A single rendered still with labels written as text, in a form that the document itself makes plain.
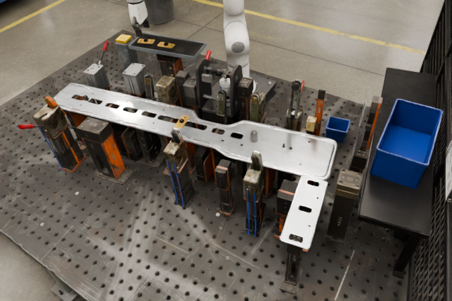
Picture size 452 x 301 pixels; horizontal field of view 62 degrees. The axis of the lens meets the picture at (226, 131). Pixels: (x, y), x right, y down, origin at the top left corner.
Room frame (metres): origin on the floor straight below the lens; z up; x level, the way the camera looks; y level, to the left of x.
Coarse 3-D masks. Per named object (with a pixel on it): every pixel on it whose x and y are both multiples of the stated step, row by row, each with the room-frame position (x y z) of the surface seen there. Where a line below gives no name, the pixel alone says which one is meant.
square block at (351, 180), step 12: (348, 180) 0.80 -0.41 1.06; (360, 180) 0.79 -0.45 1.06; (336, 192) 0.79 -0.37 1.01; (348, 192) 0.77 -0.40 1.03; (336, 204) 0.78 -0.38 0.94; (348, 204) 0.77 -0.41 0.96; (336, 216) 0.78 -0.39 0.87; (348, 216) 0.76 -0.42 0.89; (336, 228) 0.78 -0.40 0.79; (336, 240) 0.77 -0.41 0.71
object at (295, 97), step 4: (296, 80) 1.19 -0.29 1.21; (300, 80) 1.19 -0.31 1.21; (292, 84) 1.19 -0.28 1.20; (296, 84) 1.16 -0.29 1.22; (300, 84) 1.17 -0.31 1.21; (292, 88) 1.16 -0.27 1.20; (296, 88) 1.15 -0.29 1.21; (300, 88) 1.17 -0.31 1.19; (292, 92) 1.18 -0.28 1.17; (296, 92) 1.18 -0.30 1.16; (300, 92) 1.17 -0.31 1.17; (292, 96) 1.18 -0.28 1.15; (296, 96) 1.18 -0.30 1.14; (300, 96) 1.18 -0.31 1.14; (292, 100) 1.17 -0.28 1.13; (296, 100) 1.18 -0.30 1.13; (292, 104) 1.18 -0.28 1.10; (296, 104) 1.17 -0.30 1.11; (292, 108) 1.18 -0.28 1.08; (296, 108) 1.17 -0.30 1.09; (296, 112) 1.16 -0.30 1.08; (296, 116) 1.15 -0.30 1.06
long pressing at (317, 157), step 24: (72, 96) 1.52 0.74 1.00; (96, 96) 1.50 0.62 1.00; (120, 96) 1.48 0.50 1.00; (120, 120) 1.30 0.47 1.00; (144, 120) 1.28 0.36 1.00; (192, 120) 1.25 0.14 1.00; (216, 144) 1.09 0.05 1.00; (240, 144) 1.08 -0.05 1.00; (264, 144) 1.06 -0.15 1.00; (288, 144) 1.05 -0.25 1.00; (312, 144) 1.04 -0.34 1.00; (336, 144) 1.03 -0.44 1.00; (288, 168) 0.93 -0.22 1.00; (312, 168) 0.92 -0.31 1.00
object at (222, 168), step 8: (224, 160) 1.01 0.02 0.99; (216, 168) 0.97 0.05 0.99; (224, 168) 0.97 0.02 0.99; (216, 176) 0.96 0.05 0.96; (224, 176) 0.94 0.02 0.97; (224, 184) 0.94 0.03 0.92; (224, 192) 0.95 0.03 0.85; (224, 200) 0.96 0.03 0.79; (232, 200) 0.98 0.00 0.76; (224, 208) 0.95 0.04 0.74; (232, 208) 0.97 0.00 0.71; (232, 216) 0.93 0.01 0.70
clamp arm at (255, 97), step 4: (252, 96) 1.26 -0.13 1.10; (256, 96) 1.26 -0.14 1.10; (252, 100) 1.25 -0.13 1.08; (256, 100) 1.25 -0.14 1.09; (252, 104) 1.26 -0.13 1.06; (256, 104) 1.25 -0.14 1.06; (252, 108) 1.25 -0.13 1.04; (256, 108) 1.24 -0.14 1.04; (252, 112) 1.25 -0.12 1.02; (256, 112) 1.24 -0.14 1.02; (252, 116) 1.24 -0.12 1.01; (256, 116) 1.24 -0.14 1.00; (256, 120) 1.23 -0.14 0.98
